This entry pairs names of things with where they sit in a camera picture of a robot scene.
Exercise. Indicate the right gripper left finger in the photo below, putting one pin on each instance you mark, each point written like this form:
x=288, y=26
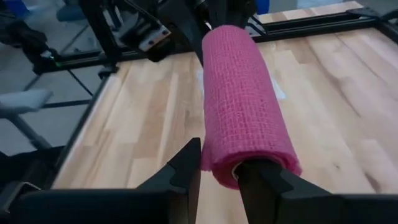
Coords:
x=183, y=174

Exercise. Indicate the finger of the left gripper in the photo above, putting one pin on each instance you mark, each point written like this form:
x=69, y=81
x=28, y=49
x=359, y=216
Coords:
x=189, y=21

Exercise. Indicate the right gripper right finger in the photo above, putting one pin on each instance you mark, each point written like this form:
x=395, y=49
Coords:
x=264, y=193

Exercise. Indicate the pink elastic bandage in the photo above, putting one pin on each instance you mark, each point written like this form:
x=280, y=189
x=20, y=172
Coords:
x=242, y=93

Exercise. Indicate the clear plastic bag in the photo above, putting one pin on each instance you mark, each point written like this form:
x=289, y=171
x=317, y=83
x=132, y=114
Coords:
x=278, y=90

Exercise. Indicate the grey stool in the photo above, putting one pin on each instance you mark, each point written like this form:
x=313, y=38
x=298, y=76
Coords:
x=21, y=99

